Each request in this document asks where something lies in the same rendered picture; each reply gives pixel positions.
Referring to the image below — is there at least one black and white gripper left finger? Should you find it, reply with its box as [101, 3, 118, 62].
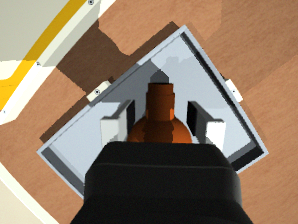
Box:
[100, 100, 135, 149]

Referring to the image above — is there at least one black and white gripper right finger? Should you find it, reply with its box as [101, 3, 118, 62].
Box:
[186, 101, 226, 152]

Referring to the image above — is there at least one yellow plastic crate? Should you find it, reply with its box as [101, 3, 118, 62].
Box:
[0, 0, 87, 110]

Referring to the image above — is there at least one brown glass bottle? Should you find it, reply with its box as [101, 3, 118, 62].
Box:
[126, 82, 193, 143]

